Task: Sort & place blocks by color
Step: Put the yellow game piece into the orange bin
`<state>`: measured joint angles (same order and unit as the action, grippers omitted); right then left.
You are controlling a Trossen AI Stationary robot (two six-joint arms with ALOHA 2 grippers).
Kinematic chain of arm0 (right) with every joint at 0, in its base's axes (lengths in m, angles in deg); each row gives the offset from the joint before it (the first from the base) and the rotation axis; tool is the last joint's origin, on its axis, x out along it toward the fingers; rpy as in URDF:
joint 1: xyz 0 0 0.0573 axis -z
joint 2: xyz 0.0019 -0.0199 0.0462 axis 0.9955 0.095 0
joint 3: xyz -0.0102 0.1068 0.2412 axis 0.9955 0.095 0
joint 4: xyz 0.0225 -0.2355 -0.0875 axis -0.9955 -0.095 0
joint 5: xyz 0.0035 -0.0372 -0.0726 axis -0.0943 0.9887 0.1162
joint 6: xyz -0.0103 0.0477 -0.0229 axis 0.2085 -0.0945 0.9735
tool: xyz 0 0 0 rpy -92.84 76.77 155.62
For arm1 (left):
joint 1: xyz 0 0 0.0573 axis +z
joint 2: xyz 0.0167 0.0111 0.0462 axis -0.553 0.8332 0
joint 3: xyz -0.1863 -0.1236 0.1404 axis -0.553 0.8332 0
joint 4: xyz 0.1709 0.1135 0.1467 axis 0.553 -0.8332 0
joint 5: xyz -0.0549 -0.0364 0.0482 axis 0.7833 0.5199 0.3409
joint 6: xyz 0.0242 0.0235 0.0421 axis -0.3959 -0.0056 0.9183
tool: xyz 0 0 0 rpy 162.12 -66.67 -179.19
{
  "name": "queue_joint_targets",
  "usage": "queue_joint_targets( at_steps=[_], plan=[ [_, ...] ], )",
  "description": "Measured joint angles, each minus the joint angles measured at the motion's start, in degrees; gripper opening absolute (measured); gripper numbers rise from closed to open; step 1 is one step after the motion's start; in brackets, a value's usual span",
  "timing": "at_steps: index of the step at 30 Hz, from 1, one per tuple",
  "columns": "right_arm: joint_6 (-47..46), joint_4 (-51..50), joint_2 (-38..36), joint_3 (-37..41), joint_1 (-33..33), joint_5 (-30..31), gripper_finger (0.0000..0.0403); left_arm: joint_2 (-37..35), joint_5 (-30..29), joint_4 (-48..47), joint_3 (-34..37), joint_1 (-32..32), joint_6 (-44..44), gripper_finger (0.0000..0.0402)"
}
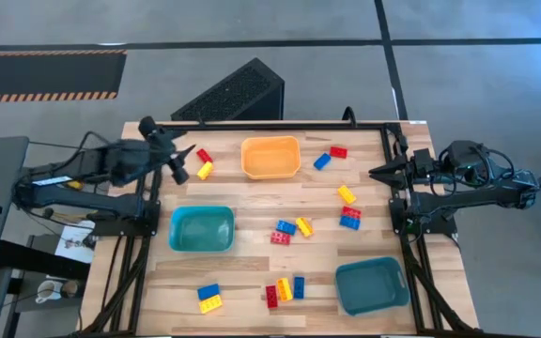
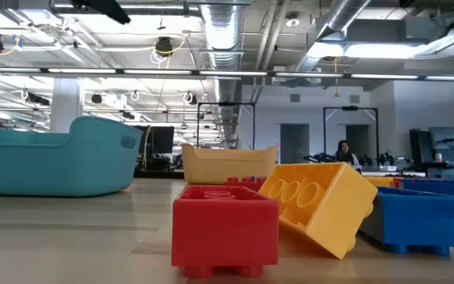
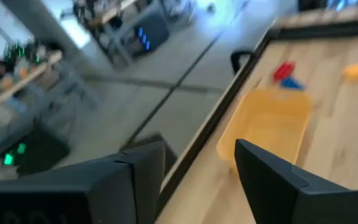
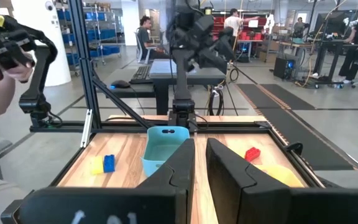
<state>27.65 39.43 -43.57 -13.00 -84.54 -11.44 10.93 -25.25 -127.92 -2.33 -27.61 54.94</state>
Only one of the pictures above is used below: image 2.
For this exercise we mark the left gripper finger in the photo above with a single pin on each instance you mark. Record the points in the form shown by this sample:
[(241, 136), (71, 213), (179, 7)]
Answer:
[(105, 10)]

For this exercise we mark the red toy building block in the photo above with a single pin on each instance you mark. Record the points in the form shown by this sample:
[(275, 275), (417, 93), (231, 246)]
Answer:
[(250, 184), (223, 232), (397, 182)]

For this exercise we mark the linear ceiling light strip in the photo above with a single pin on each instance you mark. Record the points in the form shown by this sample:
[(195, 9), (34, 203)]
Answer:
[(81, 71)]

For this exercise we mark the white column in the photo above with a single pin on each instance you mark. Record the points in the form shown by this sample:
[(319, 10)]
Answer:
[(65, 104)]

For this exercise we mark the black monitor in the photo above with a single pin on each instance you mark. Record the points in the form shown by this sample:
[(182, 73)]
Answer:
[(162, 140)]

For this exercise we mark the turquoise plastic bin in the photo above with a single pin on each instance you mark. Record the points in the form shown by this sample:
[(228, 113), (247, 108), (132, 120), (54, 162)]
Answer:
[(53, 169)]

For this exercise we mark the yellow-orange plastic bin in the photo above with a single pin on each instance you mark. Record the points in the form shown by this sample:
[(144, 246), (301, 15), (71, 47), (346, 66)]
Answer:
[(227, 167)]

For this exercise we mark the grey door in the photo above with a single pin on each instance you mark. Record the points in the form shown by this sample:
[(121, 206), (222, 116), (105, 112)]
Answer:
[(294, 144), (363, 136)]

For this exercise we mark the person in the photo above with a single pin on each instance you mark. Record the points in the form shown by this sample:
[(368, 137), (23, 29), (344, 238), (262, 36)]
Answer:
[(345, 152)]

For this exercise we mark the ceiling light panel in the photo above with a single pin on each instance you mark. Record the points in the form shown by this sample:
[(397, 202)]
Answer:
[(384, 50)]

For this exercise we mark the grey computer monitor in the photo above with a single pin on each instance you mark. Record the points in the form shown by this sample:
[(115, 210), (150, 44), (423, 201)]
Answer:
[(447, 136)]

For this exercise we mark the dark desk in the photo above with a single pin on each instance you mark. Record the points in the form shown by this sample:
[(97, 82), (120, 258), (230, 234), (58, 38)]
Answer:
[(451, 165)]

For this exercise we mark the silver spiral air duct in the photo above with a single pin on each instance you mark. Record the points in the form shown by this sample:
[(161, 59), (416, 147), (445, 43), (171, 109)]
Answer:
[(221, 31), (345, 16)]

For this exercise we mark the black rig frame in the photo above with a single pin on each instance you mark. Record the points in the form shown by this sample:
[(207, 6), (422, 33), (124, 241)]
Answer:
[(227, 103), (351, 107)]

